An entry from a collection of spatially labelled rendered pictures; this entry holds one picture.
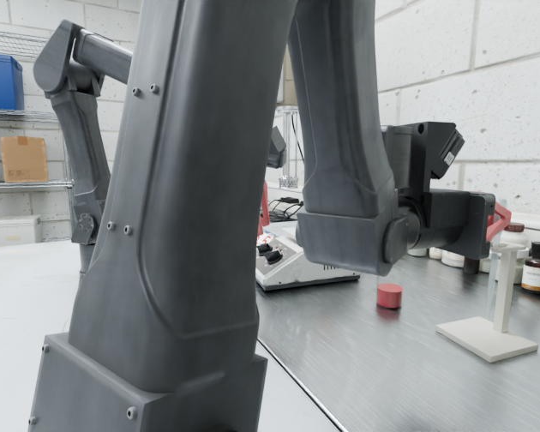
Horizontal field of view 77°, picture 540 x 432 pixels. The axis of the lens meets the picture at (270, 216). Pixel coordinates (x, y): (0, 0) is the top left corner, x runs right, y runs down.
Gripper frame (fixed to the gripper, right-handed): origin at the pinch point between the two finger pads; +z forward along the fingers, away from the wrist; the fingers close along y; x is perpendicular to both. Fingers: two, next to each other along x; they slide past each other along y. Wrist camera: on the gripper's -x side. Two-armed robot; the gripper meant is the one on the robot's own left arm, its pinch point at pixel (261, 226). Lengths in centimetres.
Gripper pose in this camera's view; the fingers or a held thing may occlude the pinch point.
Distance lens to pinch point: 60.2
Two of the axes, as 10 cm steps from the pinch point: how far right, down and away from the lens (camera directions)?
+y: 3.1, -4.6, 8.3
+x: -8.2, 3.1, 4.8
